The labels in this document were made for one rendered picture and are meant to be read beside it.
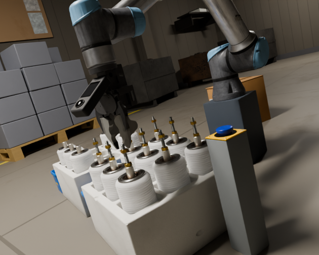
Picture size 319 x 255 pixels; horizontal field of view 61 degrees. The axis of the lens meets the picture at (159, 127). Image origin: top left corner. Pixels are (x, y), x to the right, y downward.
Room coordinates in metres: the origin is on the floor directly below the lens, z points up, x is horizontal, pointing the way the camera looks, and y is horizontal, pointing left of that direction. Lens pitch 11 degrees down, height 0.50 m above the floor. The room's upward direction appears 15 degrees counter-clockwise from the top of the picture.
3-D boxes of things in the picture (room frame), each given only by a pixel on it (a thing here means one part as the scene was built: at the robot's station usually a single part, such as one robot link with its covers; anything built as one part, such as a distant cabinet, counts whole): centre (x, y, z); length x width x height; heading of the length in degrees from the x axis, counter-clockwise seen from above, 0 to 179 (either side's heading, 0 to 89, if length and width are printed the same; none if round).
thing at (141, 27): (0.77, 0.03, 0.64); 0.11 x 0.11 x 0.08; 40
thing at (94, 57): (0.70, 0.10, 0.56); 0.08 x 0.08 x 0.05
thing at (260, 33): (6.42, -2.46, 0.39); 1.12 x 0.92 x 0.78; 134
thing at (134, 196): (0.68, 0.10, 0.16); 0.10 x 0.10 x 0.18
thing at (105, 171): (0.78, 0.16, 0.25); 0.08 x 0.08 x 0.01
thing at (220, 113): (1.24, -0.35, 0.15); 0.18 x 0.18 x 0.30; 44
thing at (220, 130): (0.63, -0.15, 0.32); 0.04 x 0.04 x 0.02
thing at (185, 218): (0.84, 0.06, 0.09); 0.39 x 0.39 x 0.18; 29
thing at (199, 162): (0.80, -0.10, 0.16); 0.10 x 0.10 x 0.18
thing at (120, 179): (0.68, 0.10, 0.25); 0.08 x 0.08 x 0.01
